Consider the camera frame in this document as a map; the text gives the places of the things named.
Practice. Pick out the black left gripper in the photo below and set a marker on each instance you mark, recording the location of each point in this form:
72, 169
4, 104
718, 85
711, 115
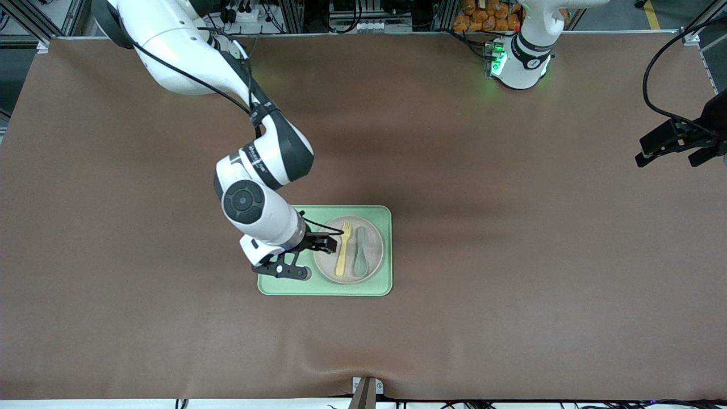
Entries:
700, 134

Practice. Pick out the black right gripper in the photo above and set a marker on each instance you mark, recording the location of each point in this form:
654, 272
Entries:
312, 241

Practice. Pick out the yellow plastic fork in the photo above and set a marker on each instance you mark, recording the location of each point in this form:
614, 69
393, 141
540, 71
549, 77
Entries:
341, 258

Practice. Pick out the green plastic spoon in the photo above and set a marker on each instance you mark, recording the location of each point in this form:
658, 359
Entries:
360, 261

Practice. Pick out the round beige plate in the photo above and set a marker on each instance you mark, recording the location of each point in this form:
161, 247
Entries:
375, 250

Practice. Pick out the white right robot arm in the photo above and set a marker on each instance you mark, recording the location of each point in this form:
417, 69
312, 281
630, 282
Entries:
182, 51

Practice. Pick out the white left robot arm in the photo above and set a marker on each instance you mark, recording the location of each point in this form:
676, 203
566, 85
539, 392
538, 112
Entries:
519, 62

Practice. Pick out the light green rectangular tray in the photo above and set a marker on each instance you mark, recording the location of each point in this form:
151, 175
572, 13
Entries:
363, 287

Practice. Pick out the grey table edge clamp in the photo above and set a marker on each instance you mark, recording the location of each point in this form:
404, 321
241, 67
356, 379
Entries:
367, 392

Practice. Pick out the brown table cover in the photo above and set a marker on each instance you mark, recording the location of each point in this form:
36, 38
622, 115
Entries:
142, 329

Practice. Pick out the pile of orange items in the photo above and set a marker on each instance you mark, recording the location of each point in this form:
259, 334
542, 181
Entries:
483, 17

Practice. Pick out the white terminal block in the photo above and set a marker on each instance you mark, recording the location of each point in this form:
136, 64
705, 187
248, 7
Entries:
367, 26

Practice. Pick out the white power strip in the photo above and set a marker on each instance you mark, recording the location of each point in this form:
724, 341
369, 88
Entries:
250, 14

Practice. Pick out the aluminium corner bracket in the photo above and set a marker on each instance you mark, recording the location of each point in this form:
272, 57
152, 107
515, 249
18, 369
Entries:
44, 45
690, 38

